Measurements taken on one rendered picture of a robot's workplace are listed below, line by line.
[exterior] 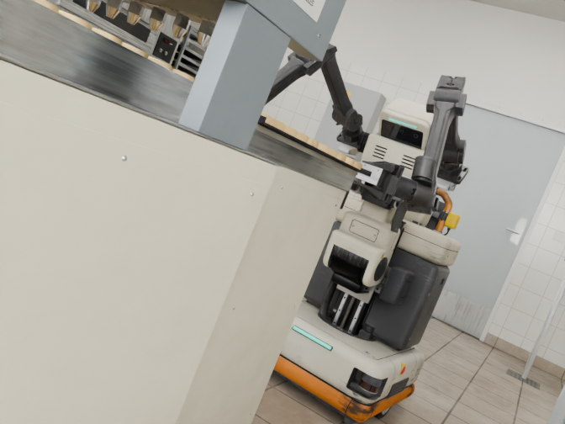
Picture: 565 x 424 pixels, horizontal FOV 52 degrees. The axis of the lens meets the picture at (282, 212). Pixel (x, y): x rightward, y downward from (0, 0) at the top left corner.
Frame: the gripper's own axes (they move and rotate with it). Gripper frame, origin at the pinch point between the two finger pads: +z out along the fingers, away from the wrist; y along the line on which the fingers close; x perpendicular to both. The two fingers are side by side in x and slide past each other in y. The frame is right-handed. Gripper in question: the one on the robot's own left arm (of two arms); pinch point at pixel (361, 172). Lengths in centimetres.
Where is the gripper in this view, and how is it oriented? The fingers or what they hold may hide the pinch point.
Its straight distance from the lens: 149.8
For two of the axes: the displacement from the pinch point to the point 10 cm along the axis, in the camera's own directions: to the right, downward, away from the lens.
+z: -9.1, -3.1, -2.8
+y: -3.6, 9.3, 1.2
